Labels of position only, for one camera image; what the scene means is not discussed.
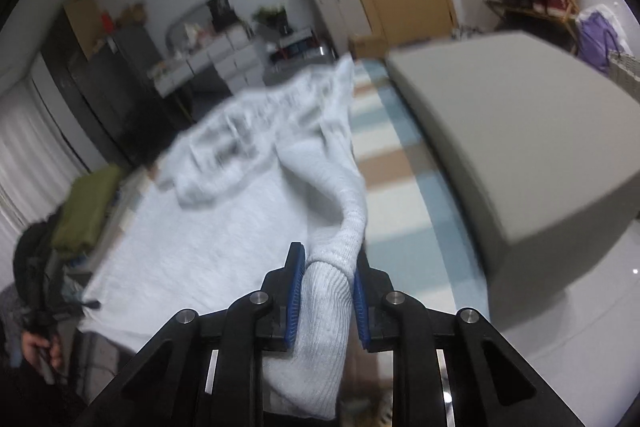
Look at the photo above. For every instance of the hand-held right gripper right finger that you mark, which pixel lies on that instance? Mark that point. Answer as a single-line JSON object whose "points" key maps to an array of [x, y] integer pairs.
{"points": [[361, 317]]}

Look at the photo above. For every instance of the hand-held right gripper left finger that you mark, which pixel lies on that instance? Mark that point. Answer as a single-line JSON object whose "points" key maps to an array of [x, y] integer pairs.
{"points": [[295, 302]]}

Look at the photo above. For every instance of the light grey sweatshirt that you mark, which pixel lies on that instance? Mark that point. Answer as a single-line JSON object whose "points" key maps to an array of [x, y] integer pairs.
{"points": [[210, 247]]}

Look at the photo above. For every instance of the person's left hand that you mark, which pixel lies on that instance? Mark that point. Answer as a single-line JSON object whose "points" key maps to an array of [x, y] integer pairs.
{"points": [[35, 349]]}

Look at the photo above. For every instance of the olive green folded garment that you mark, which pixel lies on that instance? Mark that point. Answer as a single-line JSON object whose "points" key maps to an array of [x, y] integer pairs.
{"points": [[85, 207]]}

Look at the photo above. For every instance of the white curtain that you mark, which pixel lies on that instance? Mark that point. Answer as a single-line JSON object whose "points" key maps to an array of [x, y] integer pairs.
{"points": [[35, 147]]}

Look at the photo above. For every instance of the person's dark clothing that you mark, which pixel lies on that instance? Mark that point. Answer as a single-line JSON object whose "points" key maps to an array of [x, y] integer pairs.
{"points": [[30, 402]]}

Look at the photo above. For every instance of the plaid bed sheet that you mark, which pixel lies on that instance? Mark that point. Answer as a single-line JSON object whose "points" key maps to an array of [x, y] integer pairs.
{"points": [[395, 167]]}

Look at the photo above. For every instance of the dark tall cabinet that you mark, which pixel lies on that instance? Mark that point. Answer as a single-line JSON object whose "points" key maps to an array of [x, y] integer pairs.
{"points": [[115, 87]]}

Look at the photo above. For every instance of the large grey cushion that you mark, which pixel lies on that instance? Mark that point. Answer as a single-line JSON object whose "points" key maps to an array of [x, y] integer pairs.
{"points": [[500, 132]]}

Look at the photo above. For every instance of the flat cardboard sheet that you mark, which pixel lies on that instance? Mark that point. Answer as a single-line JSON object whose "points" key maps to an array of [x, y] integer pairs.
{"points": [[85, 24]]}

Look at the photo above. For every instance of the silver suitcase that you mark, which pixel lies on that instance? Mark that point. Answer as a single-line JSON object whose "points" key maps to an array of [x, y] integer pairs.
{"points": [[320, 54]]}

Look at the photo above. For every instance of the black box with blue stripe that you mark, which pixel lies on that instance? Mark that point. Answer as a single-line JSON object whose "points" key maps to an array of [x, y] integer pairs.
{"points": [[295, 46]]}

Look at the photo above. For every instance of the white desk with drawers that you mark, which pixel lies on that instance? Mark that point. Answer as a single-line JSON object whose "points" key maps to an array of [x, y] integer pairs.
{"points": [[220, 57]]}

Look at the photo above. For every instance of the cardboard box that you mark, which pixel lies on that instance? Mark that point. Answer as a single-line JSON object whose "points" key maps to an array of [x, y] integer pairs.
{"points": [[367, 46]]}

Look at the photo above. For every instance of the oval mirror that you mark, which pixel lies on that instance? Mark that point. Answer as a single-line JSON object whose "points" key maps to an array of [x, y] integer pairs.
{"points": [[192, 24]]}

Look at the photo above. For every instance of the potted plant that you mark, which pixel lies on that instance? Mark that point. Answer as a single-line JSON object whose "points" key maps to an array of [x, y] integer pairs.
{"points": [[270, 13]]}

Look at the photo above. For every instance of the white wardrobe cabinet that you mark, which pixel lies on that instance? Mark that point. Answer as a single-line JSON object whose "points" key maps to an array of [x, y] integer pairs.
{"points": [[340, 12]]}

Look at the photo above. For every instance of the white ribbed basket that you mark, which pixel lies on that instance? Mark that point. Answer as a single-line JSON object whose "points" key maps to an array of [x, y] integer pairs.
{"points": [[625, 69]]}

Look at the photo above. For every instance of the purple bag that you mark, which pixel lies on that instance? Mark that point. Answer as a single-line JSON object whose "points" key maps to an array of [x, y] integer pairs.
{"points": [[597, 39]]}

